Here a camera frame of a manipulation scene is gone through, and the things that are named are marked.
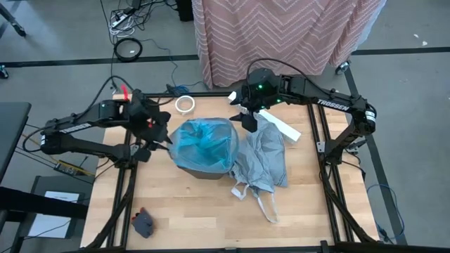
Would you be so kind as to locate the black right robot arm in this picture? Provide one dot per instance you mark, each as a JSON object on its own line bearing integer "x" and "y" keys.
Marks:
{"x": 334, "y": 102}

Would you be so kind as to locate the rack caster wheel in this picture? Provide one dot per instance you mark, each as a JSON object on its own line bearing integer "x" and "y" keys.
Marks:
{"x": 342, "y": 66}

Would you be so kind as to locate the pink chevron blanket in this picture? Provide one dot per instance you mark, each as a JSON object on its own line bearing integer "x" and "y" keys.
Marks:
{"x": 281, "y": 35}

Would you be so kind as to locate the black desk beam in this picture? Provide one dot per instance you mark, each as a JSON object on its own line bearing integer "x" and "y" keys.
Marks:
{"x": 35, "y": 204}

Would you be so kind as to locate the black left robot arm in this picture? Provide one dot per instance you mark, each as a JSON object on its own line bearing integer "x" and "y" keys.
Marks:
{"x": 81, "y": 123}

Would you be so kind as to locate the grey plastic trash bag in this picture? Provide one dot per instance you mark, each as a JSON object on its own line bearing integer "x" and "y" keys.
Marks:
{"x": 263, "y": 151}

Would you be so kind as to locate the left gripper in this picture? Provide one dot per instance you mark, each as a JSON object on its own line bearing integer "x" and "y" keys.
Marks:
{"x": 147, "y": 119}

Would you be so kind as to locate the black chair leg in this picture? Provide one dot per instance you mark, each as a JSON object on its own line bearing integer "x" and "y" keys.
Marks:
{"x": 12, "y": 21}

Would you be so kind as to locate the dark grey desk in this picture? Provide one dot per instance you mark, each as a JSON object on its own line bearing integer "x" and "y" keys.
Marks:
{"x": 12, "y": 133}

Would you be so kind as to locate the white paper sheet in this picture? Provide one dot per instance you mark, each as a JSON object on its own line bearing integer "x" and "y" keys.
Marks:
{"x": 52, "y": 214}

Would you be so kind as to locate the blue plastic bag roll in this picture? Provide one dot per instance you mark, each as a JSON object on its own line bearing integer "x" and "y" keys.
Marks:
{"x": 204, "y": 144}

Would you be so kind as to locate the black floor box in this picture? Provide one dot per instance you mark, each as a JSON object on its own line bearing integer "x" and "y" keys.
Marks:
{"x": 184, "y": 10}

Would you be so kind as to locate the white tape roll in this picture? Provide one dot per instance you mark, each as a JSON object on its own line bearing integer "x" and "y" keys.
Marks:
{"x": 179, "y": 104}

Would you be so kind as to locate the dark crumpled cloth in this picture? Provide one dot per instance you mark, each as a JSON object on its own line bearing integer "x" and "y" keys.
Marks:
{"x": 143, "y": 223}

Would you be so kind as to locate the white power strip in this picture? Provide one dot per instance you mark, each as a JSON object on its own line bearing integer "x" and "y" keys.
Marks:
{"x": 119, "y": 21}

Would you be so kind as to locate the red plastic tag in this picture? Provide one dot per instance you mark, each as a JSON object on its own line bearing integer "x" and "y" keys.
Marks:
{"x": 124, "y": 92}

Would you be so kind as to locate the dark grey trash bin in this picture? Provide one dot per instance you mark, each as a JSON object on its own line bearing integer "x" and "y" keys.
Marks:
{"x": 204, "y": 174}

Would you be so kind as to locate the grey frame bracket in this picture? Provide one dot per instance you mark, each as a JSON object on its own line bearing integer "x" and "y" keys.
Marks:
{"x": 320, "y": 147}

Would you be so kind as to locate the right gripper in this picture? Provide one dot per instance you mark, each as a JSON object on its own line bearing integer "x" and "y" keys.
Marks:
{"x": 247, "y": 119}

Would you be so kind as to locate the dark floor board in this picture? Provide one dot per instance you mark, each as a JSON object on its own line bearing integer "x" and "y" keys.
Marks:
{"x": 45, "y": 184}

